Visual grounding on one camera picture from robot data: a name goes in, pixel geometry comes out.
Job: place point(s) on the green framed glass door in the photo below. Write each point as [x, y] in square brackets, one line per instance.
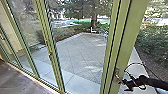
[123, 43]

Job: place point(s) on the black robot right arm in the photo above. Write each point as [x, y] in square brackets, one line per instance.
[155, 82]

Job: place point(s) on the green garden bush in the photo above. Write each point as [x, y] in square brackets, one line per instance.
[153, 38]

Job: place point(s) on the small grey outdoor bench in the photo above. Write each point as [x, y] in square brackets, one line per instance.
[106, 33]

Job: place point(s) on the white outdoor bench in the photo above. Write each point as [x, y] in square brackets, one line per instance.
[93, 30]

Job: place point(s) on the large tree trunk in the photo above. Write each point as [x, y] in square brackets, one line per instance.
[94, 15]

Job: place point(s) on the long low garden hedge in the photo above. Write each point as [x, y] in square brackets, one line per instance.
[66, 32]

